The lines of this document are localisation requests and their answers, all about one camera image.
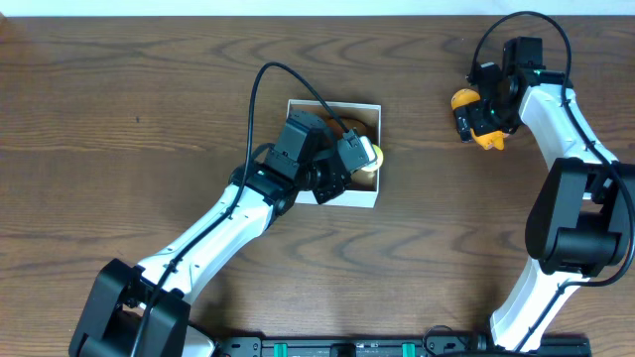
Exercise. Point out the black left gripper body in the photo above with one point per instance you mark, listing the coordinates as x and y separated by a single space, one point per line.
355 150

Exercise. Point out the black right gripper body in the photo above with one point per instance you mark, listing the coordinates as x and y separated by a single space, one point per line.
491 116

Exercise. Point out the orange rubber animal toy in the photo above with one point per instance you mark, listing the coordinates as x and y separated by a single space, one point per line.
484 131

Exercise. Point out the brown plush toy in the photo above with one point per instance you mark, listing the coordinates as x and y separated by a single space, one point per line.
352 124

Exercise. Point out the yellow cat rattle drum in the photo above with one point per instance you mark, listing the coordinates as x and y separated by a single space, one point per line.
376 164

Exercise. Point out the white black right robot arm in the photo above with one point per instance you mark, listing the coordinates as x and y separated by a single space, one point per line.
580 222

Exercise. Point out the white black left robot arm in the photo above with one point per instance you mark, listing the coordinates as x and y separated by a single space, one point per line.
144 310

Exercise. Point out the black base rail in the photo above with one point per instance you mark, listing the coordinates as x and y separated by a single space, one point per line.
437 343

